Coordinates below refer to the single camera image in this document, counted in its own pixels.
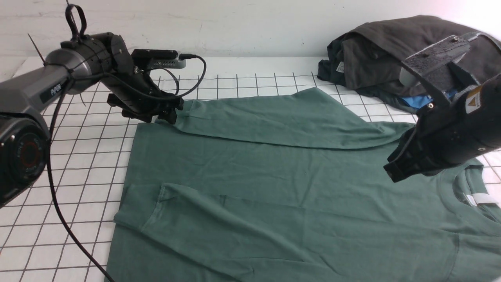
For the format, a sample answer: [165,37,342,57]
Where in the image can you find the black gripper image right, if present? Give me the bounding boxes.
[384,127,446,183]

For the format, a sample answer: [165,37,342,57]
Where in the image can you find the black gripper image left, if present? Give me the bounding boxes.
[106,67,184,124]

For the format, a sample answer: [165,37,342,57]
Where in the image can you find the green long-sleeved shirt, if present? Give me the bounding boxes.
[107,88,501,282]

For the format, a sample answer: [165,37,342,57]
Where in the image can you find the blue crumpled garment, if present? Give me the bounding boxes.
[401,95,433,110]

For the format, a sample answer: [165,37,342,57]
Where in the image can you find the dark grey crumpled garment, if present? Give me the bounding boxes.
[318,15,500,114]

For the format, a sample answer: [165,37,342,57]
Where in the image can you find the white grid-patterned tablecloth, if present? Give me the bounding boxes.
[0,73,501,282]

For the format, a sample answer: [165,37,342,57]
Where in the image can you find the black wrist camera image left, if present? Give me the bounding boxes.
[131,49,197,71]

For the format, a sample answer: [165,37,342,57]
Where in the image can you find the black wrist camera image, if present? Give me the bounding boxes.
[131,49,197,71]
[399,32,500,108]

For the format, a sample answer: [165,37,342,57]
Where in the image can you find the black cable image left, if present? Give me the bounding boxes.
[46,55,207,282]

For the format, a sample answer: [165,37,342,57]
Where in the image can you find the black wrist camera image right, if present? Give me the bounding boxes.
[399,32,500,108]

